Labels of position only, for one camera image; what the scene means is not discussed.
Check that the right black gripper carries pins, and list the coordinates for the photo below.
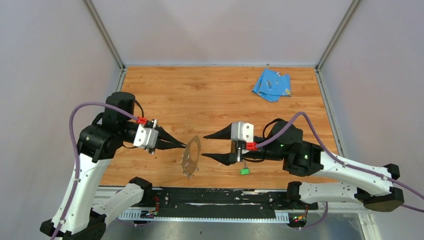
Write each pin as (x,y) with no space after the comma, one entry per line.
(227,158)

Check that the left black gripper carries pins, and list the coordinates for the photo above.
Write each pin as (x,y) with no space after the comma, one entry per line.
(166,140)

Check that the key with green tag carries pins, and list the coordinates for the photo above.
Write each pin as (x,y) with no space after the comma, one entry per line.
(245,170)

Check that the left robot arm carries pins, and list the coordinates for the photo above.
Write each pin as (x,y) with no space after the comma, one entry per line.
(94,149)

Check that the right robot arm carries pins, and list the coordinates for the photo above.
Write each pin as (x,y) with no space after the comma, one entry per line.
(352,182)

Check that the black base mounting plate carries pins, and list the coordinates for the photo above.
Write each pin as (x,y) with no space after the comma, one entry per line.
(220,203)

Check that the folded blue cloth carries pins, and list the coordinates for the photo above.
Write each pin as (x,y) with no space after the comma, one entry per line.
(271,85)

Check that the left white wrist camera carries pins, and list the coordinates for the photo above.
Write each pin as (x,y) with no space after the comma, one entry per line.
(141,137)

